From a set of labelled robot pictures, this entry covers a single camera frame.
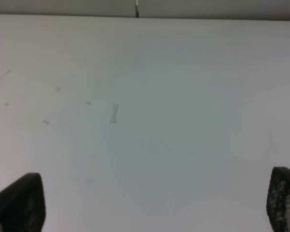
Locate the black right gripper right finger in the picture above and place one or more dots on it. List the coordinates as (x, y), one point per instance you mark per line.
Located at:
(278, 199)

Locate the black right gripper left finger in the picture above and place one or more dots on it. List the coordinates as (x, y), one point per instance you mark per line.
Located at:
(22, 205)

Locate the long clear tape piece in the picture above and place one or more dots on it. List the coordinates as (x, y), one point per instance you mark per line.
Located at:
(113, 118)

